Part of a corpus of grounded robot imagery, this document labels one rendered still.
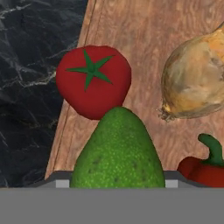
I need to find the red bell pepper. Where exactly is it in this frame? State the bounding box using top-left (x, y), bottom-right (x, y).
top-left (177, 133), bottom-right (224, 188)

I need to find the red tomato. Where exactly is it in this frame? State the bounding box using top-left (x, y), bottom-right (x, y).
top-left (55, 45), bottom-right (132, 121)

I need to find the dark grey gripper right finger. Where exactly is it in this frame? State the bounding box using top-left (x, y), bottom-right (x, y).
top-left (162, 171), bottom-right (205, 189)

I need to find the wooden cutting board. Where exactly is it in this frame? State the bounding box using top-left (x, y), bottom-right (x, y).
top-left (44, 0), bottom-right (224, 180)

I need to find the green avocado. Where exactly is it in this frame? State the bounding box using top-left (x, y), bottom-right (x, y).
top-left (69, 106), bottom-right (166, 189)

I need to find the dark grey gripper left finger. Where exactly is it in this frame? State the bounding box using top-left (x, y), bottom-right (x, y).
top-left (29, 171), bottom-right (74, 189)

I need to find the yellow onion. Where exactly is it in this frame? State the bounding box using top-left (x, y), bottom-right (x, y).
top-left (157, 20), bottom-right (224, 123)

